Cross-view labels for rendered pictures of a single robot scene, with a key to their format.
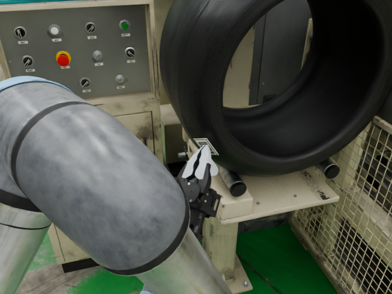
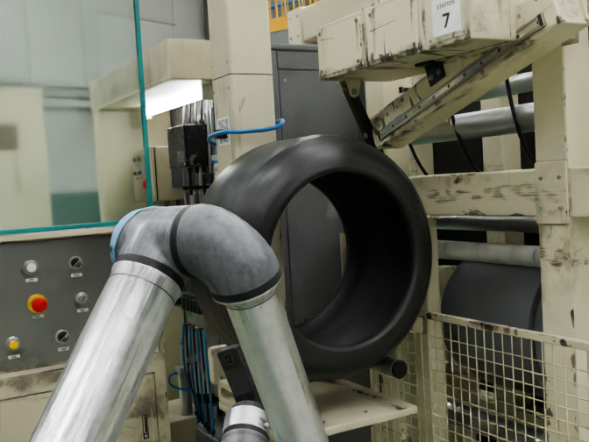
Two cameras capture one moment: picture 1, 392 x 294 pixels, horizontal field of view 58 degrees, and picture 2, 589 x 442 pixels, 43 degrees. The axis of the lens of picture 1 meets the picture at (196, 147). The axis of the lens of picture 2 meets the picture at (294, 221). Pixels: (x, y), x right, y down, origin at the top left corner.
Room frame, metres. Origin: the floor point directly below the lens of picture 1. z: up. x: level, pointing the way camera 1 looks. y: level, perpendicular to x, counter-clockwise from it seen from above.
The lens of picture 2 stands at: (-0.87, 0.25, 1.36)
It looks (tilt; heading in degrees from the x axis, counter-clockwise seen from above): 3 degrees down; 347
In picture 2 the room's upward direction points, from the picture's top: 3 degrees counter-clockwise
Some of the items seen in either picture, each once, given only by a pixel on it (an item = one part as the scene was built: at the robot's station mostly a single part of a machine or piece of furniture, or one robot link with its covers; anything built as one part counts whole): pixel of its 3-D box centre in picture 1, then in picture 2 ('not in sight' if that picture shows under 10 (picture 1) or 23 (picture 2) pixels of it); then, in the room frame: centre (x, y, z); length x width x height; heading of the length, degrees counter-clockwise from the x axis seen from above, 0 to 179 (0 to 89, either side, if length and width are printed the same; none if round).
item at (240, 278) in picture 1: (217, 270); not in sight; (1.17, -0.11, 0.02); 0.27 x 0.27 x 0.04; 16
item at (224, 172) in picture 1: (217, 154); not in sight; (0.89, -0.06, 0.90); 0.35 x 0.05 x 0.05; 16
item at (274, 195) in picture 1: (256, 174); (314, 406); (0.93, -0.20, 0.80); 0.37 x 0.36 x 0.02; 106
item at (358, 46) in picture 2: not in sight; (421, 35); (0.89, -0.52, 1.71); 0.61 x 0.25 x 0.15; 16
